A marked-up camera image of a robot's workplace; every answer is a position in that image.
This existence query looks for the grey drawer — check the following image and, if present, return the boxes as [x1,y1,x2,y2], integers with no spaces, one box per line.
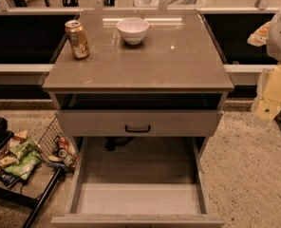
[55,110,223,137]
[52,137,224,228]

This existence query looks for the white ceramic bowl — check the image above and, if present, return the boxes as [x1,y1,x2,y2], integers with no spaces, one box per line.
[117,18,149,45]

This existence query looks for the gold soda can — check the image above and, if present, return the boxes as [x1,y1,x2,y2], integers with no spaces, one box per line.
[65,20,89,60]

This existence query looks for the grey top drawer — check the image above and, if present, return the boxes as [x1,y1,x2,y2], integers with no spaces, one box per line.
[55,110,223,137]

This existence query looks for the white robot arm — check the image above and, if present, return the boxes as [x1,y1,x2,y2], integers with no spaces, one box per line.
[247,8,281,62]

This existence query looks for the yellow cardboard sheets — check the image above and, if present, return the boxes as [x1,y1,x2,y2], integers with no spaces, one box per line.
[252,64,281,121]

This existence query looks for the grey drawer cabinet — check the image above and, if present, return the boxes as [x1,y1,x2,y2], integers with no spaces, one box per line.
[41,9,235,150]

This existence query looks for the blue snack bag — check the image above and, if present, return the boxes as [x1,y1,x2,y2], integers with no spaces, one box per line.
[0,169,19,188]

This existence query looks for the green snack bag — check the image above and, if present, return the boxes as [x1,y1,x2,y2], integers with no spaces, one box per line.
[5,138,41,181]

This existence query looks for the red soda can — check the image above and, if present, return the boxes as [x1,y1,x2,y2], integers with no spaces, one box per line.
[57,138,68,158]

